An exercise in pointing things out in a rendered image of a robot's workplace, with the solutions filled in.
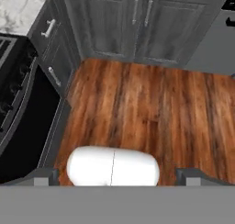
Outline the small dark grey drawer front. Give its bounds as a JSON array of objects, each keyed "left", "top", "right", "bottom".
[{"left": 28, "top": 0, "right": 62, "bottom": 56}]

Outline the black stove knob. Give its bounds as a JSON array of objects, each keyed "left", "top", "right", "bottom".
[
  {"left": 0, "top": 101, "right": 15, "bottom": 116},
  {"left": 17, "top": 63, "right": 32, "bottom": 78},
  {"left": 8, "top": 82, "right": 23, "bottom": 95},
  {"left": 25, "top": 45, "right": 39, "bottom": 60}
]

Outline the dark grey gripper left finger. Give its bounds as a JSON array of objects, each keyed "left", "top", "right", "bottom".
[{"left": 2, "top": 167, "right": 60, "bottom": 186}]

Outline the silver drawer handle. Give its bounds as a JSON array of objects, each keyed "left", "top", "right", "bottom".
[
  {"left": 40, "top": 18, "right": 58, "bottom": 39},
  {"left": 47, "top": 66, "right": 62, "bottom": 88}
]

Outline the dark grey cupboard door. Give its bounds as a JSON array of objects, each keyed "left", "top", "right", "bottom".
[
  {"left": 135, "top": 0, "right": 226, "bottom": 68},
  {"left": 77, "top": 0, "right": 142, "bottom": 62}
]

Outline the white rounded cylinder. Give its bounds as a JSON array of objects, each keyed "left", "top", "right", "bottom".
[{"left": 66, "top": 145, "right": 161, "bottom": 186}]

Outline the tall dark grey drawer front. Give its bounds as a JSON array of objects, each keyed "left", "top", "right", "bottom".
[{"left": 40, "top": 27, "right": 83, "bottom": 97}]

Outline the black dishwasher handle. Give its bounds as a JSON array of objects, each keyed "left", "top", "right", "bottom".
[{"left": 225, "top": 16, "right": 235, "bottom": 28}]

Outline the black stove with oven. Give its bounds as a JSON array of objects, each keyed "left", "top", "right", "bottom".
[{"left": 0, "top": 34, "right": 63, "bottom": 184}]

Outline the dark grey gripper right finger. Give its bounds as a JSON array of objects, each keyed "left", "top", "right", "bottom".
[{"left": 175, "top": 167, "right": 235, "bottom": 186}]

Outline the black oven door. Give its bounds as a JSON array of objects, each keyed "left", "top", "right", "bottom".
[{"left": 0, "top": 63, "right": 63, "bottom": 184}]

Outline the silver cupboard door handle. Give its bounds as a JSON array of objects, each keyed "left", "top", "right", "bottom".
[
  {"left": 131, "top": 0, "right": 140, "bottom": 27},
  {"left": 143, "top": 0, "right": 155, "bottom": 28}
]

